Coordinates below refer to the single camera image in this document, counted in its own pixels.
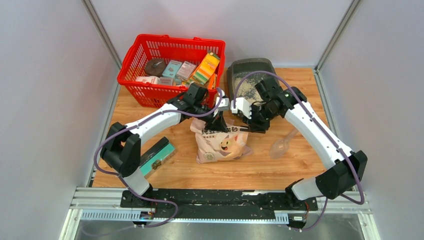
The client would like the grey pink small box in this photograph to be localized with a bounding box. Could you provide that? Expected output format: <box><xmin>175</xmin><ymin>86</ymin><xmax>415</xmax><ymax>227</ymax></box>
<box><xmin>175</xmin><ymin>61</ymin><xmax>197</xmax><ymax>82</ymax></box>

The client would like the teal small box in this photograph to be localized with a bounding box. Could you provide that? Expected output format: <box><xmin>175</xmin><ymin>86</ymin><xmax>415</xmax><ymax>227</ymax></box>
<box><xmin>162</xmin><ymin>60</ymin><xmax>183</xmax><ymax>78</ymax></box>

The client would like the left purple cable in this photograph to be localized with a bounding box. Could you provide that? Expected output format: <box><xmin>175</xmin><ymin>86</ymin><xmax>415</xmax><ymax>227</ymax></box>
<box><xmin>93</xmin><ymin>86</ymin><xmax>224</xmax><ymax>229</ymax></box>

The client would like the clear plastic scoop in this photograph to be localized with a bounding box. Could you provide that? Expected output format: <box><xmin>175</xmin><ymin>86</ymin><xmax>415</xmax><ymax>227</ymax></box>
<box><xmin>268</xmin><ymin>128</ymin><xmax>299</xmax><ymax>159</ymax></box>

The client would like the red plastic shopping basket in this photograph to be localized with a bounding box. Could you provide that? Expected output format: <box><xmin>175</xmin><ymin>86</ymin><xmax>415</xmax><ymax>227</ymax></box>
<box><xmin>117</xmin><ymin>34</ymin><xmax>226</xmax><ymax>109</ymax></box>

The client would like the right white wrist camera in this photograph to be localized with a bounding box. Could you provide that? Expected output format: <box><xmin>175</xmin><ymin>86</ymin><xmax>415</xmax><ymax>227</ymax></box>
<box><xmin>230</xmin><ymin>97</ymin><xmax>252</xmax><ymax>119</ymax></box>

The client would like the yellow orange carton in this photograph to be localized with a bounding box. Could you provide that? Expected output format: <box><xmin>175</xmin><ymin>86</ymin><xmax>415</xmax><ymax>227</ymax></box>
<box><xmin>189</xmin><ymin>51</ymin><xmax>221</xmax><ymax>85</ymax></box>

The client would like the purple cable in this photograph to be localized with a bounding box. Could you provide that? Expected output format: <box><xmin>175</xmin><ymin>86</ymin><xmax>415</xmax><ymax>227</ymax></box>
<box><xmin>232</xmin><ymin>70</ymin><xmax>366</xmax><ymax>232</ymax></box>
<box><xmin>93</xmin><ymin>86</ymin><xmax>224</xmax><ymax>229</ymax></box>

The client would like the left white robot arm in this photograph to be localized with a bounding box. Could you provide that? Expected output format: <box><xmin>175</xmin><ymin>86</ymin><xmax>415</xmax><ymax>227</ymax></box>
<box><xmin>93</xmin><ymin>83</ymin><xmax>230</xmax><ymax>208</ymax></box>

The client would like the brown round object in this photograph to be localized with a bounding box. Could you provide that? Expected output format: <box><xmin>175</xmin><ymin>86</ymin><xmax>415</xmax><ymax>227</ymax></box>
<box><xmin>144</xmin><ymin>58</ymin><xmax>167</xmax><ymax>77</ymax></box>

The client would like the black bag clip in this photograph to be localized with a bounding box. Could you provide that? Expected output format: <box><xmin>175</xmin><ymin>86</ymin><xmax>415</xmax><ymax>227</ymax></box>
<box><xmin>239</xmin><ymin>125</ymin><xmax>269</xmax><ymax>134</ymax></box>

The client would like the teal and black box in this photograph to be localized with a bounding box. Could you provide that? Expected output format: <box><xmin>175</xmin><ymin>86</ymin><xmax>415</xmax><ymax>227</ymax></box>
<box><xmin>139</xmin><ymin>137</ymin><xmax>177</xmax><ymax>179</ymax></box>

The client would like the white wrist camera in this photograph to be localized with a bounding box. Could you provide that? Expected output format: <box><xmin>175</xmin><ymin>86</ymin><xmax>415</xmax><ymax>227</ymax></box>
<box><xmin>230</xmin><ymin>97</ymin><xmax>252</xmax><ymax>119</ymax></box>
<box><xmin>214</xmin><ymin>89</ymin><xmax>230</xmax><ymax>116</ymax></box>

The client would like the white pink packet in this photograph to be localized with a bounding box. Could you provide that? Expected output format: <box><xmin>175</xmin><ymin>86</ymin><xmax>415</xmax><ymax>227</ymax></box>
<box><xmin>135</xmin><ymin>76</ymin><xmax>160</xmax><ymax>85</ymax></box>

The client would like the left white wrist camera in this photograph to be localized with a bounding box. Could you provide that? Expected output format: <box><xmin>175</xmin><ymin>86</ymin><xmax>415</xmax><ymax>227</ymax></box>
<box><xmin>214</xmin><ymin>89</ymin><xmax>230</xmax><ymax>116</ymax></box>

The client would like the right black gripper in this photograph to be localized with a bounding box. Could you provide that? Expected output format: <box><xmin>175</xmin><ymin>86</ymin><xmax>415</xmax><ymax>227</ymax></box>
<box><xmin>242</xmin><ymin>103</ymin><xmax>279</xmax><ymax>132</ymax></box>

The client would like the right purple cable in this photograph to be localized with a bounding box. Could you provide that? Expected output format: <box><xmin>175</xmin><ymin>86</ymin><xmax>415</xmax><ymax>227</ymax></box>
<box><xmin>232</xmin><ymin>70</ymin><xmax>366</xmax><ymax>232</ymax></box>

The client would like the dark grey litter box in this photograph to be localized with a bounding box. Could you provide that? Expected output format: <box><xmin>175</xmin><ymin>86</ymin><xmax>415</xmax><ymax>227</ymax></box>
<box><xmin>226</xmin><ymin>58</ymin><xmax>279</xmax><ymax>103</ymax></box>

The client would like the pink cat litter bag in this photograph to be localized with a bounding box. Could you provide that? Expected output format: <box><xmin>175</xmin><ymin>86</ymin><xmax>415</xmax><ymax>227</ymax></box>
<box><xmin>190</xmin><ymin>119</ymin><xmax>253</xmax><ymax>164</ymax></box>

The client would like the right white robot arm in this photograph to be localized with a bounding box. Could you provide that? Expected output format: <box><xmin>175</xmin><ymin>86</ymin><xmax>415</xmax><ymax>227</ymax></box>
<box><xmin>231</xmin><ymin>79</ymin><xmax>368</xmax><ymax>210</ymax></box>

